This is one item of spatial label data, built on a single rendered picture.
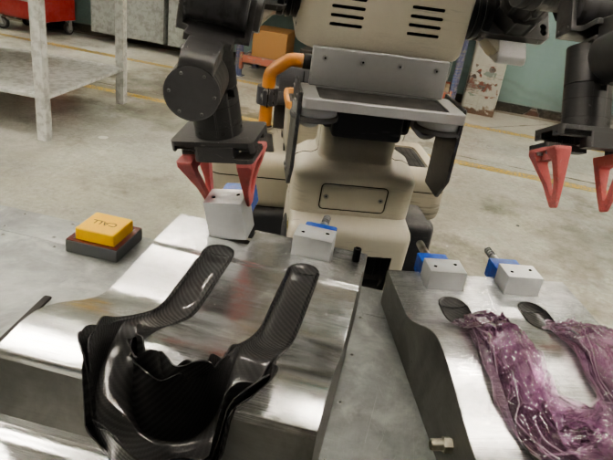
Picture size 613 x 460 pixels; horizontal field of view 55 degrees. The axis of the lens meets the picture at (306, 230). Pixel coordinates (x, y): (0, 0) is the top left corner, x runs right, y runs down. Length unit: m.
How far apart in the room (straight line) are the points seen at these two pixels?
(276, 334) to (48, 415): 0.23
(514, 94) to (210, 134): 5.44
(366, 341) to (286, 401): 0.32
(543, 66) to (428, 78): 5.04
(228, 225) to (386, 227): 0.40
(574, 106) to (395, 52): 0.32
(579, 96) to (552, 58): 5.21
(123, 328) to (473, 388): 0.33
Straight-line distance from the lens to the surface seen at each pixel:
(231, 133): 0.70
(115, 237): 0.89
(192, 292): 0.68
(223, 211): 0.75
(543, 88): 6.06
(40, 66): 3.66
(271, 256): 0.74
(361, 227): 1.06
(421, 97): 1.01
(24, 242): 0.96
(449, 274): 0.80
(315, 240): 0.74
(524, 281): 0.85
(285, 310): 0.66
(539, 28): 1.09
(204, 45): 0.62
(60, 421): 0.53
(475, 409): 0.60
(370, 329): 0.80
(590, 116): 0.81
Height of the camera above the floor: 1.25
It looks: 26 degrees down
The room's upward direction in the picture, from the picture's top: 8 degrees clockwise
